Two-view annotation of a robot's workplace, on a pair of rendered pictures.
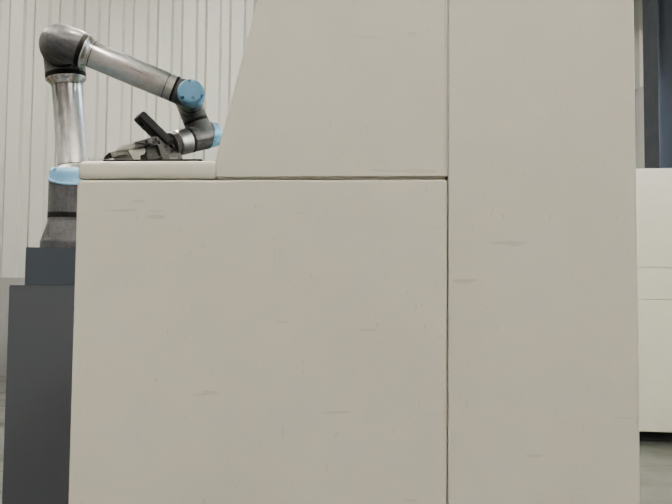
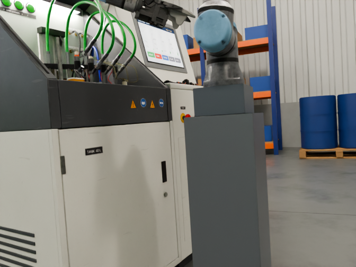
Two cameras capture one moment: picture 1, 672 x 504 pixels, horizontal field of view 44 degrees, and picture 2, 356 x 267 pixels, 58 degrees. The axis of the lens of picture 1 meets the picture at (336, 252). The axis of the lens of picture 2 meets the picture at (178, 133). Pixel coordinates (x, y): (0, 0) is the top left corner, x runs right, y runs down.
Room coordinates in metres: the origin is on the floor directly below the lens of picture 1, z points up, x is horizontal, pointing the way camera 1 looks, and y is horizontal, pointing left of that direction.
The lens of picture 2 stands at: (3.40, 1.14, 0.80)
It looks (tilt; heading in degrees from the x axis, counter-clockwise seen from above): 3 degrees down; 208
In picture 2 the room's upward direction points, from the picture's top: 4 degrees counter-clockwise
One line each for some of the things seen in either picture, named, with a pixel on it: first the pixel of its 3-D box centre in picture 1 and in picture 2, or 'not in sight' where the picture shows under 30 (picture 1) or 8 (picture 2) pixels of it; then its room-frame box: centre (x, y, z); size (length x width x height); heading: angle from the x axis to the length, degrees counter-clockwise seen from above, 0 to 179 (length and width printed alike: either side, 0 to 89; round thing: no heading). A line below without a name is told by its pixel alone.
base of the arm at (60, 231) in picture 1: (69, 231); (223, 73); (2.27, 0.73, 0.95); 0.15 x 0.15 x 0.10
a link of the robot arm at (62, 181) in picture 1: (70, 189); (221, 41); (2.28, 0.73, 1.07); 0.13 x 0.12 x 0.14; 11
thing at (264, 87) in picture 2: not in sight; (210, 83); (-3.10, -1.50, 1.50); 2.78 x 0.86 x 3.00; 95
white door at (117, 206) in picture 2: not in sight; (130, 207); (2.34, 0.32, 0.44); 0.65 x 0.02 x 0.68; 176
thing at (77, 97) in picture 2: not in sight; (119, 104); (2.34, 0.31, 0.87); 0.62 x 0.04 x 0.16; 176
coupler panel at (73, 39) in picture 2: not in sight; (78, 51); (2.06, -0.17, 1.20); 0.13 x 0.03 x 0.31; 176
